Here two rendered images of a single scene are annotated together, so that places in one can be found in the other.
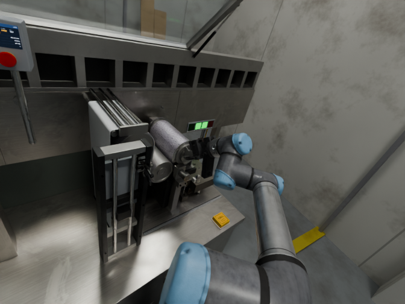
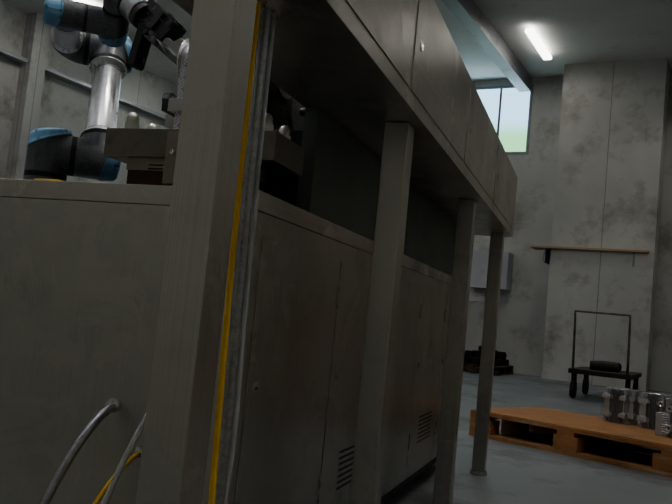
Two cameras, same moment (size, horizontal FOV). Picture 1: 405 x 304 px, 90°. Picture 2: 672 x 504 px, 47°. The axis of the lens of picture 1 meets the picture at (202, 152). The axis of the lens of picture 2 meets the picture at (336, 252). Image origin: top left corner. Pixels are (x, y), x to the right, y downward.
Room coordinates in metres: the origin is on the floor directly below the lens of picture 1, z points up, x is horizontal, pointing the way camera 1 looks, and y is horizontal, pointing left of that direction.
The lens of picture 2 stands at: (2.70, -0.28, 0.68)
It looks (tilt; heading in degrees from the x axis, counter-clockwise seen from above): 5 degrees up; 157
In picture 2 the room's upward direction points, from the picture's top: 6 degrees clockwise
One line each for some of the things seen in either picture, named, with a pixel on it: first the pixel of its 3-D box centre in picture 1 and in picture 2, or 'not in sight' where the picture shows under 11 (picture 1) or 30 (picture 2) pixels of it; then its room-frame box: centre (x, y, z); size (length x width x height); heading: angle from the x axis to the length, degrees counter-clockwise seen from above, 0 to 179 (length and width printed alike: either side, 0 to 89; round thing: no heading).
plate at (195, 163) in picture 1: (185, 165); (204, 152); (1.06, 0.08, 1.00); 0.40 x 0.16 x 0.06; 48
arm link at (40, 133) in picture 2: not in sight; (51, 151); (0.34, -0.21, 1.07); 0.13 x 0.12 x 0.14; 87
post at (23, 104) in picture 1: (23, 108); not in sight; (0.43, 0.47, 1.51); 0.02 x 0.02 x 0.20
